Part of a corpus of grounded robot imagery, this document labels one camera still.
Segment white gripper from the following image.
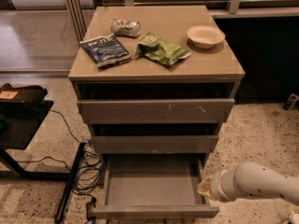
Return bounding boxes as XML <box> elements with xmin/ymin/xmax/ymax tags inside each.
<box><xmin>196</xmin><ymin>171</ymin><xmax>236</xmax><ymax>203</ymax></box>

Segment grey bottom drawer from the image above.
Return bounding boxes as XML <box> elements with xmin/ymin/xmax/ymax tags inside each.
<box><xmin>92</xmin><ymin>154</ymin><xmax>219</xmax><ymax>219</ymax></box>

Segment grey drawer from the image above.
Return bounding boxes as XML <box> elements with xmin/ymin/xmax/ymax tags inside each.
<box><xmin>92</xmin><ymin>154</ymin><xmax>219</xmax><ymax>219</ymax></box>
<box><xmin>91</xmin><ymin>123</ymin><xmax>219</xmax><ymax>154</ymax></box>
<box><xmin>76</xmin><ymin>82</ymin><xmax>235</xmax><ymax>125</ymax></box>

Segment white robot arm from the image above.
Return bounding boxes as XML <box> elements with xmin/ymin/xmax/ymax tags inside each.
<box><xmin>197</xmin><ymin>162</ymin><xmax>299</xmax><ymax>205</ymax></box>

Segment grey middle drawer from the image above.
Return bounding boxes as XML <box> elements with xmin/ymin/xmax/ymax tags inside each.
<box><xmin>91</xmin><ymin>123</ymin><xmax>219</xmax><ymax>154</ymax></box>

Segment grey drawer cabinet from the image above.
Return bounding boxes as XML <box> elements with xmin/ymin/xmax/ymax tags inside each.
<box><xmin>69</xmin><ymin>6</ymin><xmax>245</xmax><ymax>160</ymax></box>

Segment grey top drawer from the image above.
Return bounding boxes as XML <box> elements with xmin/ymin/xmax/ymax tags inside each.
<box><xmin>76</xmin><ymin>82</ymin><xmax>235</xmax><ymax>125</ymax></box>

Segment black power adapter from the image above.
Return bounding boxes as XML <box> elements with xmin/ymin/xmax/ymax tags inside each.
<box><xmin>86</xmin><ymin>202</ymin><xmax>96</xmax><ymax>222</ymax></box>

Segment small dark floor object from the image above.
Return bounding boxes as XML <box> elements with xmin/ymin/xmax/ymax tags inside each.
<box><xmin>282</xmin><ymin>93</ymin><xmax>299</xmax><ymax>111</ymax></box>

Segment white paper bowl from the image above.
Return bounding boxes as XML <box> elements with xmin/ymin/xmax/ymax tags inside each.
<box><xmin>187</xmin><ymin>25</ymin><xmax>225</xmax><ymax>49</ymax></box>

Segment green chip bag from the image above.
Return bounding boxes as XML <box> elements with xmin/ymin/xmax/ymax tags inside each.
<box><xmin>135</xmin><ymin>33</ymin><xmax>191</xmax><ymax>66</ymax></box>

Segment blue chip bag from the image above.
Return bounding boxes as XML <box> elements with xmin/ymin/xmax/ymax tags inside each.
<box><xmin>80</xmin><ymin>35</ymin><xmax>131</xmax><ymax>69</ymax></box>

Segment crushed silver can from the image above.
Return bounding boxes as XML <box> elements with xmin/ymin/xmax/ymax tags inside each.
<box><xmin>110</xmin><ymin>19</ymin><xmax>140</xmax><ymax>37</ymax></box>

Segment black bag with label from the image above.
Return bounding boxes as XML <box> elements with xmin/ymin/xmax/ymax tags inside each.
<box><xmin>0</xmin><ymin>83</ymin><xmax>48</xmax><ymax>109</ymax></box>

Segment black side table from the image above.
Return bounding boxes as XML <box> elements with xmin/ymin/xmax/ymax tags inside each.
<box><xmin>0</xmin><ymin>101</ymin><xmax>85</xmax><ymax>224</ymax></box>

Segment tangled blue black cables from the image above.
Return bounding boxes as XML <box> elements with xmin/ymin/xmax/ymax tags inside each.
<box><xmin>16</xmin><ymin>109</ymin><xmax>106</xmax><ymax>201</ymax></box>

